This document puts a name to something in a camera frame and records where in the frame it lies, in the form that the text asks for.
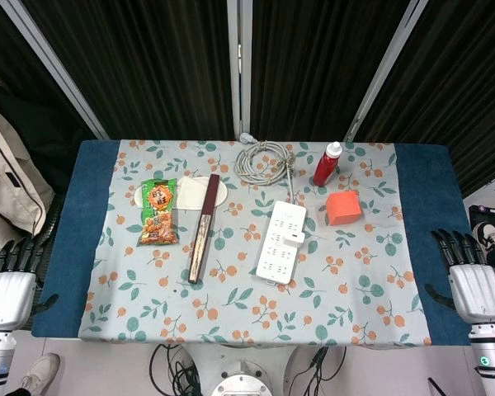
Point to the white paper napkin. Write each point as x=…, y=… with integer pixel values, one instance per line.
x=189, y=194

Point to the black chair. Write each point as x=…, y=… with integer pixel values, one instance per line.
x=51, y=214

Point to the grey white robot base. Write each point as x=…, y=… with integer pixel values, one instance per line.
x=241, y=383

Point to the green snack bag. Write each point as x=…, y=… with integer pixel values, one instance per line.
x=158, y=214

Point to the orange box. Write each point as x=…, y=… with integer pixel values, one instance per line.
x=343, y=208

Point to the dark red folded fan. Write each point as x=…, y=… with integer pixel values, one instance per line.
x=204, y=227

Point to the floral tablecloth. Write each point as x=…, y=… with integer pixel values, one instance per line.
x=247, y=309

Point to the red bottle white cap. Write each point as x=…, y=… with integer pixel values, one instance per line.
x=325, y=169

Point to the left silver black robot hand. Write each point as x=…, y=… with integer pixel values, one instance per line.
x=10, y=295

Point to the black device with screen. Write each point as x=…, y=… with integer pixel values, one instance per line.
x=488, y=213

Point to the grey partition post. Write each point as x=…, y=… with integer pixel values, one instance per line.
x=387, y=66
x=239, y=62
x=53, y=70

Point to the black ribbed partition panel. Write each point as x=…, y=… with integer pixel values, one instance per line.
x=148, y=62
x=313, y=62
x=458, y=82

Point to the white power strip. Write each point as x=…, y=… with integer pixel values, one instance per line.
x=276, y=255

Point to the beige jacket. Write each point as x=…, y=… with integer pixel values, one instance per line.
x=8, y=177

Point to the black white sneaker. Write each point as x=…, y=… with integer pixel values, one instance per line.
x=493, y=237

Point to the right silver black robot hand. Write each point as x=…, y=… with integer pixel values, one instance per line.
x=476, y=293

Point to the white oval plate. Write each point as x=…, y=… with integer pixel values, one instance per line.
x=138, y=196

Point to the beige shoe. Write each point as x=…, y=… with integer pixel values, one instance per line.
x=41, y=371

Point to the white plastic power adapter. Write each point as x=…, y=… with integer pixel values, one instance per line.
x=293, y=240

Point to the blue table cover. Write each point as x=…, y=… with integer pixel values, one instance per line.
x=433, y=198

